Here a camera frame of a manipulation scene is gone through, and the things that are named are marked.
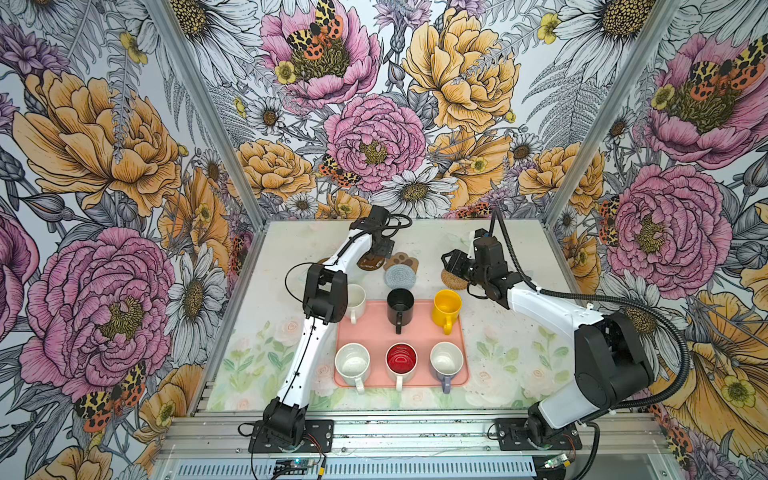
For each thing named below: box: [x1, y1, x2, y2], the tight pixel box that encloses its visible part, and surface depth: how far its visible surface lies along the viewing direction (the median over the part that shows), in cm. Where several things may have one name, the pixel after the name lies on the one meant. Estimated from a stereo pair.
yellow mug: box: [432, 289, 463, 335], surface depth 91 cm
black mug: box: [387, 288, 415, 335], surface depth 91 cm
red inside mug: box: [385, 342, 419, 392], surface depth 83 cm
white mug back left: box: [346, 284, 367, 325], surface depth 89 cm
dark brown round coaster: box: [356, 249, 385, 271], surface depth 110 cm
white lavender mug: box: [430, 341, 464, 394], surface depth 83 cm
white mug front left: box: [334, 342, 371, 394], surface depth 81 cm
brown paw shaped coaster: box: [383, 252, 419, 273], surface depth 111 cm
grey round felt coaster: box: [384, 264, 417, 289], surface depth 107 cm
